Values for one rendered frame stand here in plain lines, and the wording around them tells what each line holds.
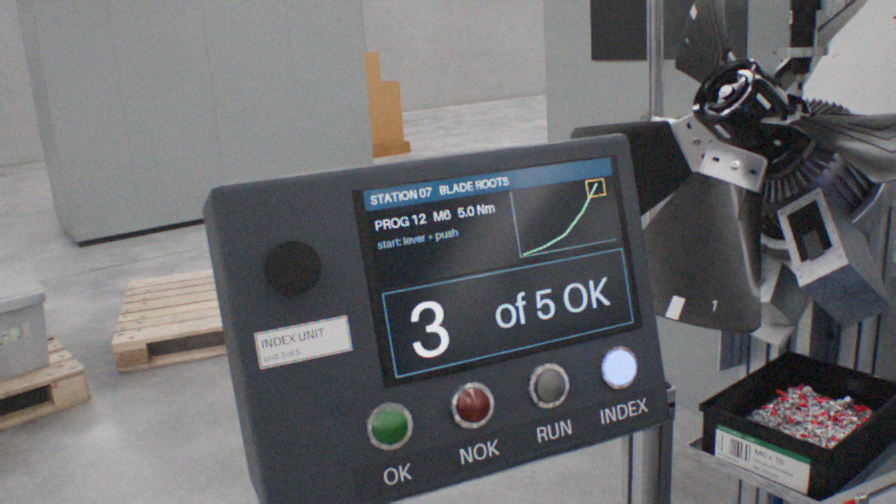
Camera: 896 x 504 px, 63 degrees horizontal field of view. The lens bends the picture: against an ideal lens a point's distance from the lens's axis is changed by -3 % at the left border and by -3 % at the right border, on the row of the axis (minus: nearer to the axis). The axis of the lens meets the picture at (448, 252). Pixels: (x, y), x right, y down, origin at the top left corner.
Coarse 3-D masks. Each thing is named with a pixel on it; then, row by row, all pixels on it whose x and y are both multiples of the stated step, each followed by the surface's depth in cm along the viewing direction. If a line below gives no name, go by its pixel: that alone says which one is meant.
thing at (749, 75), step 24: (720, 72) 113; (744, 72) 110; (696, 96) 115; (720, 96) 111; (744, 96) 106; (768, 96) 106; (792, 96) 114; (720, 120) 108; (744, 120) 107; (744, 144) 110; (768, 144) 111; (792, 144) 109; (768, 168) 112
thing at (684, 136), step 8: (680, 120) 121; (688, 120) 120; (696, 120) 119; (672, 128) 122; (680, 128) 121; (696, 128) 119; (704, 128) 118; (680, 136) 122; (688, 136) 121; (696, 136) 120; (704, 136) 119; (712, 136) 118; (680, 144) 122; (688, 144) 121; (704, 144) 119; (688, 152) 122; (696, 152) 121; (704, 152) 120; (688, 160) 122; (696, 160) 121; (696, 168) 121
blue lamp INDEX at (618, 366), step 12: (612, 348) 46; (624, 348) 47; (600, 360) 46; (612, 360) 46; (624, 360) 46; (636, 360) 47; (600, 372) 46; (612, 372) 46; (624, 372) 46; (636, 372) 47; (612, 384) 46; (624, 384) 47
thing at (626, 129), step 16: (576, 128) 139; (592, 128) 135; (608, 128) 132; (624, 128) 129; (640, 128) 126; (656, 128) 124; (640, 144) 126; (656, 144) 124; (672, 144) 122; (640, 160) 127; (656, 160) 125; (672, 160) 123; (640, 176) 128; (656, 176) 126; (672, 176) 124; (688, 176) 122; (640, 192) 128; (656, 192) 126; (672, 192) 125; (640, 208) 129
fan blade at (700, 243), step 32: (704, 192) 109; (736, 192) 108; (672, 224) 108; (704, 224) 107; (736, 224) 106; (672, 256) 106; (704, 256) 105; (736, 256) 104; (672, 288) 105; (704, 288) 103; (736, 288) 102; (704, 320) 101; (736, 320) 100
